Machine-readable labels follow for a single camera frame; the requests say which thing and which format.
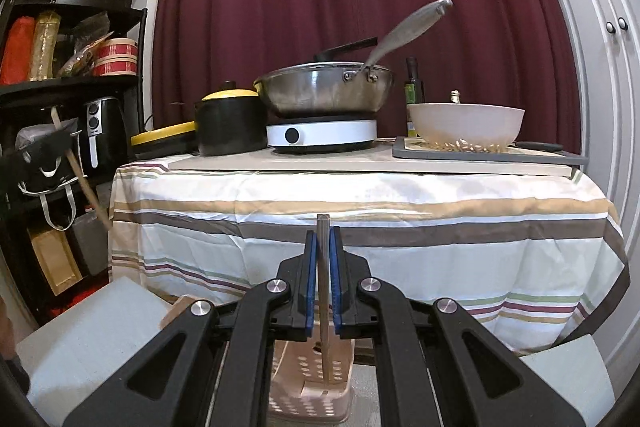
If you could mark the pink perforated utensil holder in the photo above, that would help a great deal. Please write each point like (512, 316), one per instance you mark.
(305, 367)

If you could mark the grey storage box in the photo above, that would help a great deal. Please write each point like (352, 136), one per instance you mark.
(90, 247)

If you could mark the flat yellow-lidded pan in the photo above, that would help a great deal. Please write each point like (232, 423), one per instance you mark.
(160, 133)

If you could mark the stainless steel wok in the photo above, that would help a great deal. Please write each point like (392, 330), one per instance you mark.
(310, 92)

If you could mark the grey cutting board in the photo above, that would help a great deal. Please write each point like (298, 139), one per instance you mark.
(415, 153)

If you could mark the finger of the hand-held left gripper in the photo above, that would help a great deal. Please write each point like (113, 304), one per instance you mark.
(40, 159)

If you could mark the striped tablecloth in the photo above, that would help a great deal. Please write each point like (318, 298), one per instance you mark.
(400, 187)

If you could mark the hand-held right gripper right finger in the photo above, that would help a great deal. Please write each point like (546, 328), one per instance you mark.
(336, 277)

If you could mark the small gold-capped bottle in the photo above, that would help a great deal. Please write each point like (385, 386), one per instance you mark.
(455, 97)

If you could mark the gold package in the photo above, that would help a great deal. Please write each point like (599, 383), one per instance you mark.
(44, 47)

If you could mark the black air fryer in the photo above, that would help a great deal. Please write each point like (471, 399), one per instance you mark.
(107, 127)

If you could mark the black pot yellow lid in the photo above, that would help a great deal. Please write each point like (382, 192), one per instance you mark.
(230, 127)

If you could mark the white colander bowl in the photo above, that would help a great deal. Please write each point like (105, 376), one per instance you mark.
(465, 122)

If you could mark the black shelf unit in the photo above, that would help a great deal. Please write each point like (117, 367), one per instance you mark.
(65, 84)

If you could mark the orange package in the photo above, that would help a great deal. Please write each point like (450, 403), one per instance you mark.
(17, 52)

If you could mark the dark olive oil bottle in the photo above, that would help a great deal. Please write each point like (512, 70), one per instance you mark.
(413, 87)

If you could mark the beige counter board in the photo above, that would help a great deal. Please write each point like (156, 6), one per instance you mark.
(350, 164)

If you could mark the red rug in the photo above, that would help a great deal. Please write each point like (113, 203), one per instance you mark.
(75, 302)

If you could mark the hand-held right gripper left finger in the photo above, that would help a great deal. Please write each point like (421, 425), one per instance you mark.
(311, 277)

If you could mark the crinkled snack bag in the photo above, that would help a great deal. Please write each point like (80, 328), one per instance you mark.
(82, 57)

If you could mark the white induction cooker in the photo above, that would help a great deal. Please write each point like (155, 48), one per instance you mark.
(325, 134)

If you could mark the red plaid round box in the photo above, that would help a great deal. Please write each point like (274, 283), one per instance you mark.
(115, 57)

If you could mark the white wardrobe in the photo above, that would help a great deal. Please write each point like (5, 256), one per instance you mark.
(590, 82)

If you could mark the brown wooden board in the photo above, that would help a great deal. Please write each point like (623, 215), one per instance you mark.
(52, 262)

